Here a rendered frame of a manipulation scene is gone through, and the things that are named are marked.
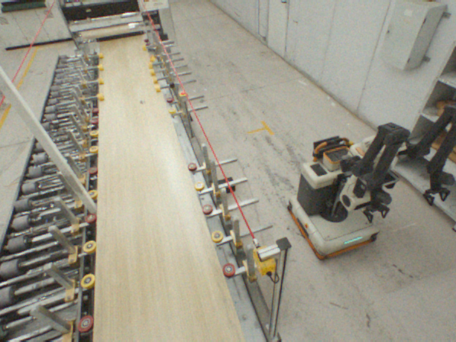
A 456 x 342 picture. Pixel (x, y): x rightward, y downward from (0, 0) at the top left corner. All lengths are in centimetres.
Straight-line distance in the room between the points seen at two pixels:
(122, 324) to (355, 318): 182
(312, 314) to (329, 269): 45
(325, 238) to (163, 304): 155
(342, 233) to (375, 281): 49
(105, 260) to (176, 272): 48
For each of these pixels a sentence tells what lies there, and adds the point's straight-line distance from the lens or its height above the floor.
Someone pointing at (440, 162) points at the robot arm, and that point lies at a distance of 210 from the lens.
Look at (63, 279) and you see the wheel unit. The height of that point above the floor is 97.
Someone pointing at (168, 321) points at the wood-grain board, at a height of 90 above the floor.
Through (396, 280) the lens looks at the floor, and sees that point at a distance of 302.
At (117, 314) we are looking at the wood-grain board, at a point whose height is 90.
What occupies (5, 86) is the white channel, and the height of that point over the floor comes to 191.
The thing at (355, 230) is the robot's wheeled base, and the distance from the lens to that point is 281.
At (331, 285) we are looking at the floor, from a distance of 280.
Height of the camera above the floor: 251
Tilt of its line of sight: 44 degrees down
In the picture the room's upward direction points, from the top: 6 degrees counter-clockwise
